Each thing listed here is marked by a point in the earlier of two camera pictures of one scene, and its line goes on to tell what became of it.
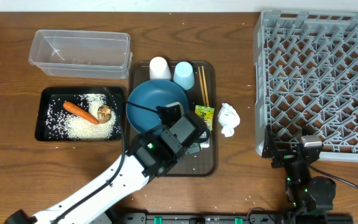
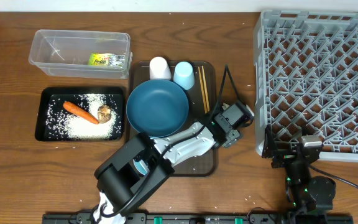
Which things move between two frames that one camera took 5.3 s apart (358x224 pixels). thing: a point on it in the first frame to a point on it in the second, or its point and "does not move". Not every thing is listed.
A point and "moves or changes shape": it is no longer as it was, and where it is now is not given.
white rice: x=61 y=124 does not move
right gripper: x=271 y=149 does not move
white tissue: x=228 y=119 moves or changes shape
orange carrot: x=80 y=112 does not move
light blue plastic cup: x=184 y=74 does not move
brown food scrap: x=104 y=113 does not move
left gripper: x=199 y=140 to x=233 y=139
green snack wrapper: x=207 y=112 to x=107 y=59
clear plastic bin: x=82 y=53 does not move
